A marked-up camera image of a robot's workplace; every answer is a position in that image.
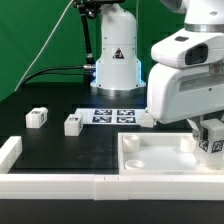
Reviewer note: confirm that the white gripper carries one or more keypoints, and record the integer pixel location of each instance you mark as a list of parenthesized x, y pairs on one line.
[(176, 94)]

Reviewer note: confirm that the white square tabletop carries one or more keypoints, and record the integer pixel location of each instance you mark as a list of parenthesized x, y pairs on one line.
[(161, 154)]

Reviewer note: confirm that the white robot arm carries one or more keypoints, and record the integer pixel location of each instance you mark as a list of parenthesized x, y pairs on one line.
[(118, 69)]

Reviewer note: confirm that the fiducial marker sheet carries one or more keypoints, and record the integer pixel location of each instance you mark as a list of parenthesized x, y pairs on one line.
[(99, 116)]

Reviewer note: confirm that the white U-shaped fence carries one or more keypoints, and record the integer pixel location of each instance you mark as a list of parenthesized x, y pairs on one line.
[(102, 186)]

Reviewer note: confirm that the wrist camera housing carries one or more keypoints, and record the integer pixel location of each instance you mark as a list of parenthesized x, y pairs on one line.
[(186, 49)]

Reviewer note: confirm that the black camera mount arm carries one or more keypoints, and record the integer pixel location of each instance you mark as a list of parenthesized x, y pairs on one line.
[(89, 9)]

